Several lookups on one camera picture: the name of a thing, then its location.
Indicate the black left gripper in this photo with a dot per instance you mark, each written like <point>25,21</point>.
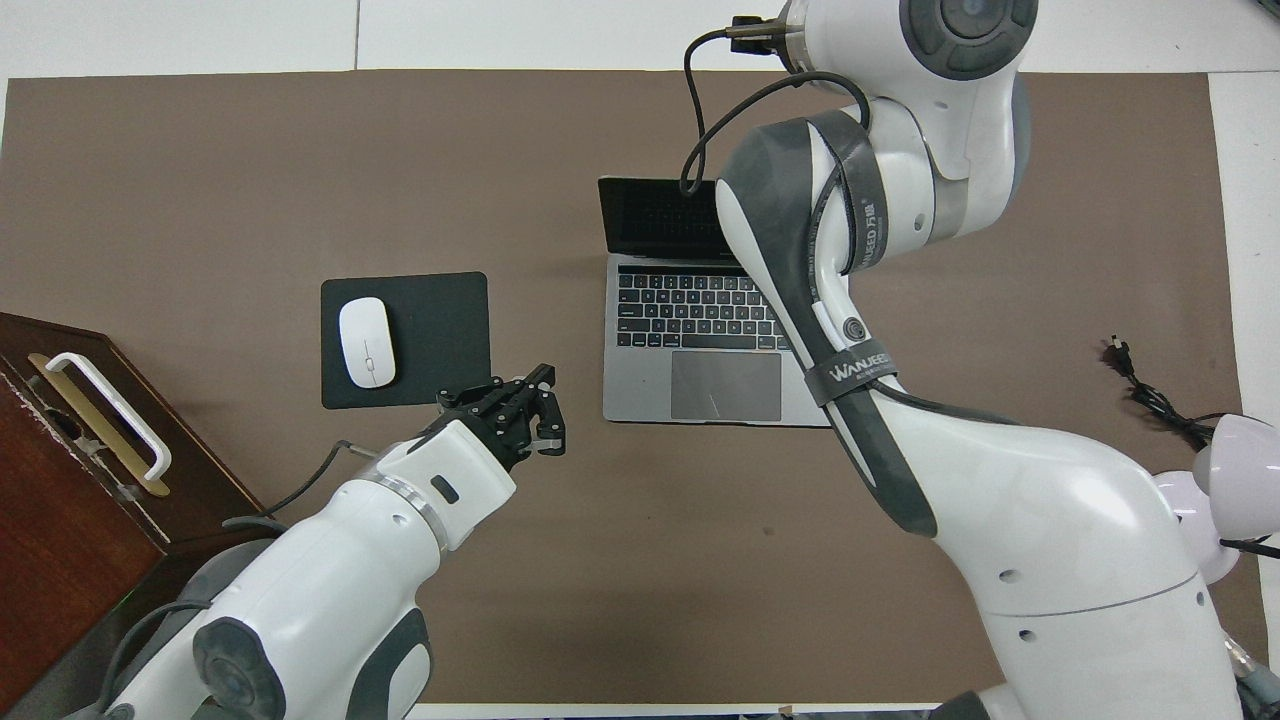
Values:
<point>500,415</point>

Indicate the grey aluminium laptop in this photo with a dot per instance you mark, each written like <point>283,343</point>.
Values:
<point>680,320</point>

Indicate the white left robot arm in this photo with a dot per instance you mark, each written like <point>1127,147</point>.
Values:
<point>300,600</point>

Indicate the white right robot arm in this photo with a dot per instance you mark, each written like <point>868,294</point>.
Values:
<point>1050,520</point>

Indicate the black mouse pad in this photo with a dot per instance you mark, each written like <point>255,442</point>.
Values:
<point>440,340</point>

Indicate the white computer mouse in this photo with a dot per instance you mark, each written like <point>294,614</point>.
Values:
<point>367,342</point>

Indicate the brown table mat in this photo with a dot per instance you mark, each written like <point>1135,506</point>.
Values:
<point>600,600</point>

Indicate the dark brown wooden box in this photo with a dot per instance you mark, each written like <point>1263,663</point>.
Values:
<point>60,560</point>

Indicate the white desk lamp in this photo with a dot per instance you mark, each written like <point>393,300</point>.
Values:
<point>1240,460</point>

